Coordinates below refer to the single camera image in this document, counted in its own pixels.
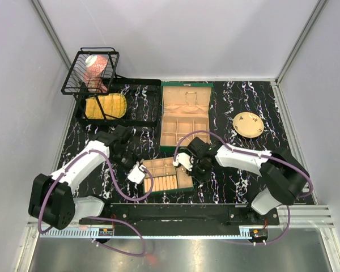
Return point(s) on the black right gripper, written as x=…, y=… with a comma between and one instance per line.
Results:
x=201, y=179

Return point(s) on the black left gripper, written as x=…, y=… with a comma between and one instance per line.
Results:
x=135, y=156

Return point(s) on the green jewelry tray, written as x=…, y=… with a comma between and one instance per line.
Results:
x=167, y=177

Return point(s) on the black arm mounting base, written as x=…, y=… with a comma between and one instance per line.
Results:
x=189, y=220

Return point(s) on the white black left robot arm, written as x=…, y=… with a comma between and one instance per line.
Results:
x=52, y=199

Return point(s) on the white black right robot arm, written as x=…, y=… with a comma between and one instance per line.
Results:
x=284, y=177

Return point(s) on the green jewelry box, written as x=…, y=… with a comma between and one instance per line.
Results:
x=185, y=113

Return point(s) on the yellow woven tray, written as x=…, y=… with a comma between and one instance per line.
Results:
x=111, y=106

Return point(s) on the cream round plate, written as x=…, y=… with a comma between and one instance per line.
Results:
x=248, y=125

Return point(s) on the black marble pattern mat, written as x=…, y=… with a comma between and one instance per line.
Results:
x=227, y=185

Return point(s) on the red patterned cup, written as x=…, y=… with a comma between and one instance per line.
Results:
x=95, y=65

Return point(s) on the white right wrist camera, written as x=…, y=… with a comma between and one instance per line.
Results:
x=184, y=160

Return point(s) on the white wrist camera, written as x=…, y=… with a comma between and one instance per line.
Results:
x=138, y=173
x=184, y=160

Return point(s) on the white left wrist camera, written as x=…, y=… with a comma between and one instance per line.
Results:
x=138, y=173

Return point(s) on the black wire dish rack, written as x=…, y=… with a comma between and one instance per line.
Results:
x=143, y=95

